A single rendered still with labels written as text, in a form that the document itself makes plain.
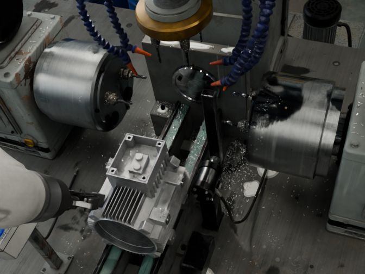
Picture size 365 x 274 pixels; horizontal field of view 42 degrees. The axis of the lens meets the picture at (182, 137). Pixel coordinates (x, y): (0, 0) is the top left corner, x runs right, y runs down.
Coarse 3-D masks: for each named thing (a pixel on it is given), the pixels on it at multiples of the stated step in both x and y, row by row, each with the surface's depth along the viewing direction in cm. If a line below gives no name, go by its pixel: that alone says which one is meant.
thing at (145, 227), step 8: (168, 160) 113; (176, 160) 113; (176, 168) 113; (88, 216) 107; (96, 216) 106; (144, 224) 102; (152, 224) 104; (144, 232) 103; (104, 240) 116; (152, 256) 113
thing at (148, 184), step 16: (128, 144) 112; (144, 144) 112; (160, 144) 109; (112, 160) 107; (128, 160) 111; (144, 160) 108; (160, 160) 108; (112, 176) 105; (128, 176) 108; (144, 176) 104; (160, 176) 110
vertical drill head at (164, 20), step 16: (144, 0) 108; (160, 0) 103; (176, 0) 103; (192, 0) 106; (208, 0) 108; (144, 16) 108; (160, 16) 104; (176, 16) 104; (192, 16) 105; (208, 16) 106; (144, 32) 108; (160, 32) 104; (176, 32) 104; (192, 32) 105
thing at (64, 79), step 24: (48, 48) 134; (72, 48) 131; (96, 48) 130; (120, 48) 134; (48, 72) 129; (72, 72) 127; (96, 72) 125; (120, 72) 135; (48, 96) 130; (72, 96) 127; (96, 96) 127; (120, 96) 139; (72, 120) 133; (96, 120) 130; (120, 120) 144
